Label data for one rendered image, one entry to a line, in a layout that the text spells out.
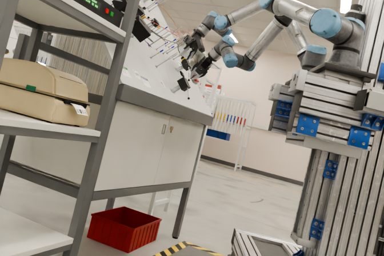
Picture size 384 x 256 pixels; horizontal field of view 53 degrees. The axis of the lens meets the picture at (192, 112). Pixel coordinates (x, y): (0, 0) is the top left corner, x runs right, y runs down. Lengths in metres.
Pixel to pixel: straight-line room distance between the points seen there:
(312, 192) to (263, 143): 8.45
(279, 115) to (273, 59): 8.58
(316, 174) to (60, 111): 1.24
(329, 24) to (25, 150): 1.42
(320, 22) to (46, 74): 1.11
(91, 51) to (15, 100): 2.15
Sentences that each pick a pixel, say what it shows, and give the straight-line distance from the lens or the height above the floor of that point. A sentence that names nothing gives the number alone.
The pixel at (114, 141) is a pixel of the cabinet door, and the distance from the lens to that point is 1.72.
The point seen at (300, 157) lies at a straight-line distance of 10.31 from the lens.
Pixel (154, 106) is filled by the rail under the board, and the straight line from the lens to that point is 1.87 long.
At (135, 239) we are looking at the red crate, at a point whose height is 0.08.
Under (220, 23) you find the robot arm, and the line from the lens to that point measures 2.35.
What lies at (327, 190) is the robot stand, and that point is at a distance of 2.04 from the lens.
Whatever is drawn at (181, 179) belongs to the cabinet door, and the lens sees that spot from 2.52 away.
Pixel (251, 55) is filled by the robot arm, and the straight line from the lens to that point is 2.24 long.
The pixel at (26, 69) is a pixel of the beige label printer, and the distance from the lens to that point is 1.47.
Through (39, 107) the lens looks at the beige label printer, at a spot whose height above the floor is 0.70.
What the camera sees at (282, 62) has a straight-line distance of 10.68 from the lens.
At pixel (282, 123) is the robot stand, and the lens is 2.21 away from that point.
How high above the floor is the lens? 0.76
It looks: 2 degrees up
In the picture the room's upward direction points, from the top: 14 degrees clockwise
